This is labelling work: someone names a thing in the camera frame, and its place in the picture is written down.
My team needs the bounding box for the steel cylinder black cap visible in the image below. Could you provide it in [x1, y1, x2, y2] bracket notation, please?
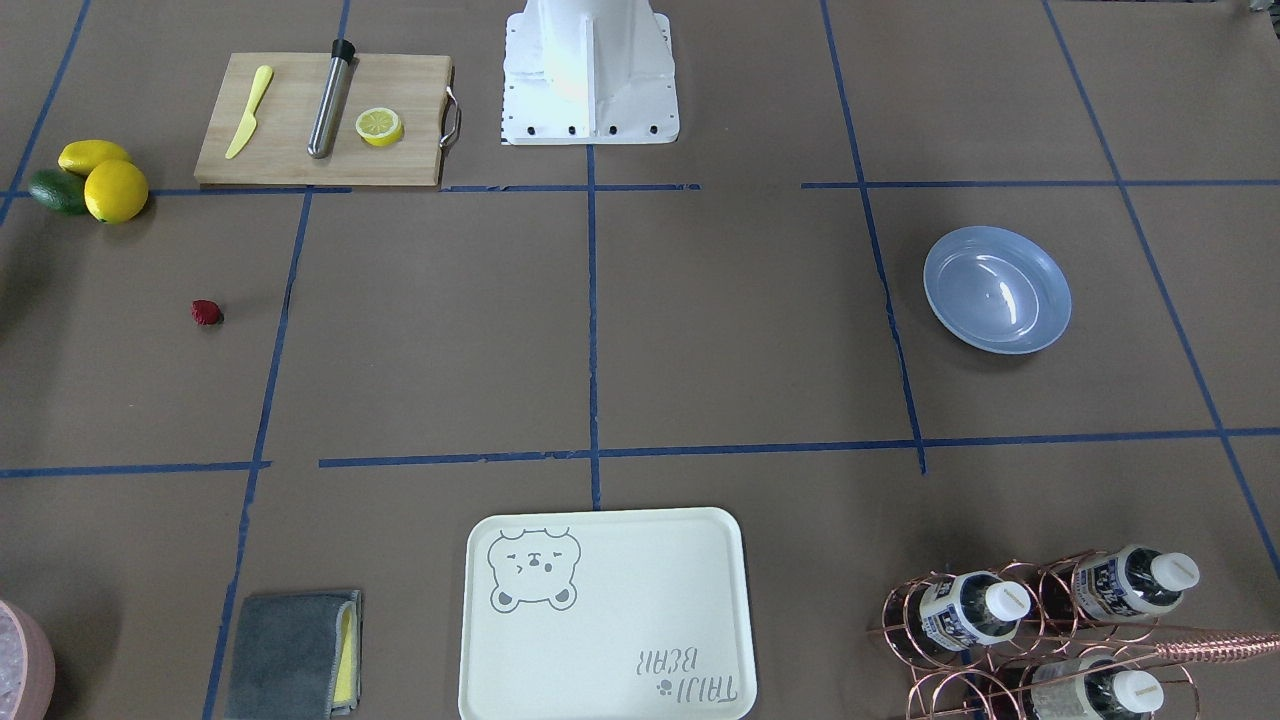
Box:
[307, 38, 356, 159]

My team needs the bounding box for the wooden cutting board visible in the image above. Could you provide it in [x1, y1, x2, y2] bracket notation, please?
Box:
[195, 53, 458, 187]

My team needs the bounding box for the yellow lemon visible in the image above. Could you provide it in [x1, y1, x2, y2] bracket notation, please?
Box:
[58, 138, 132, 177]
[84, 160, 150, 224]

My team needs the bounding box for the bottle white cap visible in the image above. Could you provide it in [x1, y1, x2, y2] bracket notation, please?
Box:
[1070, 544, 1201, 621]
[913, 571, 1033, 652]
[1021, 655, 1165, 719]

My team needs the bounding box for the bottle white cap lower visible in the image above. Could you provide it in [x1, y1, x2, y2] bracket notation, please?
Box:
[1021, 655, 1165, 719]

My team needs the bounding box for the blue plastic plate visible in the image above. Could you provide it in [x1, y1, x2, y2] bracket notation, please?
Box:
[922, 225, 1073, 356]

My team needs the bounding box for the yellow lemon back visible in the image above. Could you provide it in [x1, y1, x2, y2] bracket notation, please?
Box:
[58, 138, 132, 177]

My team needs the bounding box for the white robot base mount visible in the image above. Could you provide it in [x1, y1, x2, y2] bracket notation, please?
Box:
[500, 1, 681, 146]

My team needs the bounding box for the grey yellow folded cloth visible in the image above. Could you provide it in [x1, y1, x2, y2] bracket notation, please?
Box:
[223, 588, 364, 719]

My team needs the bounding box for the red strawberry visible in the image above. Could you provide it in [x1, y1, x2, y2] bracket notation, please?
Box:
[189, 299, 224, 327]

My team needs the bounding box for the copper wire bottle rack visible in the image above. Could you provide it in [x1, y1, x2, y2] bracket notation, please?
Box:
[868, 547, 1277, 719]

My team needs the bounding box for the pink bowl of ice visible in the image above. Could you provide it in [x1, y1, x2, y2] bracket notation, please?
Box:
[1, 600, 56, 719]

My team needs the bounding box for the yellow lemon front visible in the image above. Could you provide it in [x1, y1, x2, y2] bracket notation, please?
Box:
[84, 160, 150, 224]

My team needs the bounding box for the green lime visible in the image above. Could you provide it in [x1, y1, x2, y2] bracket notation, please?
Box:
[27, 168, 90, 217]

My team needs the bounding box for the yellow plastic knife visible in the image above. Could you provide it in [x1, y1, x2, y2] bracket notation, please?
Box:
[224, 65, 274, 160]

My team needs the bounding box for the cream bear tray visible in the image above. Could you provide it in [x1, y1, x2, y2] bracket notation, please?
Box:
[458, 507, 758, 719]

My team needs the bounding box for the half lemon slice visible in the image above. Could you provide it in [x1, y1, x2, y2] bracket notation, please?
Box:
[355, 108, 404, 147]

